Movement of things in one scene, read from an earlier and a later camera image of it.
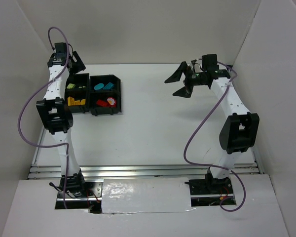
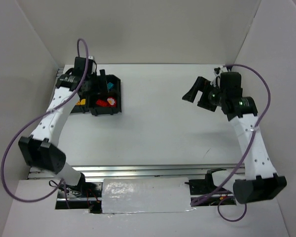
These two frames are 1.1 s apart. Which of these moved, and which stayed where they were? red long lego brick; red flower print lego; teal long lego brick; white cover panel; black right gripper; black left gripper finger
Moved: black left gripper finger; black right gripper
Stayed: red long lego brick; red flower print lego; white cover panel; teal long lego brick
